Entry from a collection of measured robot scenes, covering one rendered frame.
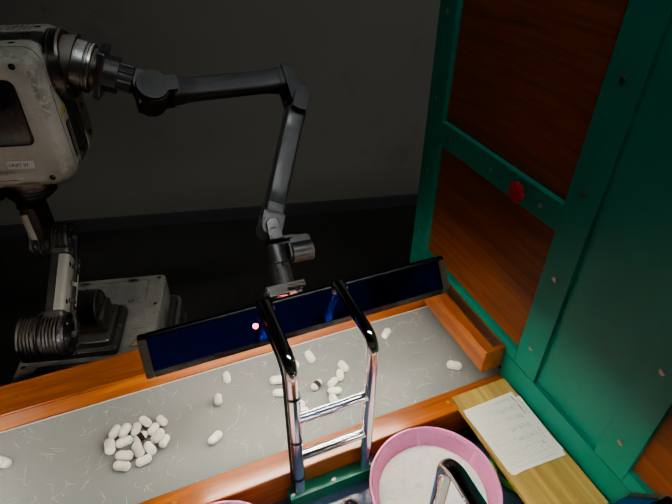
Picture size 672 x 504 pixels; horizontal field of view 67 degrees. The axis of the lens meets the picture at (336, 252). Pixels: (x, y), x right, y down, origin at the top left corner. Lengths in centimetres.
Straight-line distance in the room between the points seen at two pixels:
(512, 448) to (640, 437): 26
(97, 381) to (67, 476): 23
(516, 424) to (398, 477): 29
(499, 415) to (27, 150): 127
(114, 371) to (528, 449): 98
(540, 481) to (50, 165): 132
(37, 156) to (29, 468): 71
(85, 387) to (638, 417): 118
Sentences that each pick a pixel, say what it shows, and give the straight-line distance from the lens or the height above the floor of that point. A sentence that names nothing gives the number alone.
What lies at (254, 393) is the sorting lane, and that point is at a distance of 130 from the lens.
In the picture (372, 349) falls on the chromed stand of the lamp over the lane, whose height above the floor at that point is 110.
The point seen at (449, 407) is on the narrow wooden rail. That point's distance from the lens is 126.
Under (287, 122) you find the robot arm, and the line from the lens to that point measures 143.
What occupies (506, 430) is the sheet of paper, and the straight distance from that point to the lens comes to 124.
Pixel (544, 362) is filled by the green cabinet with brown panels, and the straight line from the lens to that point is 122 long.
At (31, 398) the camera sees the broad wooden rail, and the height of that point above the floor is 77.
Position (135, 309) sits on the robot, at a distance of 201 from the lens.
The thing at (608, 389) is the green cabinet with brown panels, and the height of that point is 99.
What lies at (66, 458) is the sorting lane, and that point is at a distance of 133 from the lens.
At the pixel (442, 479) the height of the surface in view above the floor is 107.
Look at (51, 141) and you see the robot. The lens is 141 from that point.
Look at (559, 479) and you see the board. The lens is 122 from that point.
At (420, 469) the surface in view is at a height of 73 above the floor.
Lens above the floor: 176
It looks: 37 degrees down
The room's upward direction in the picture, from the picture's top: straight up
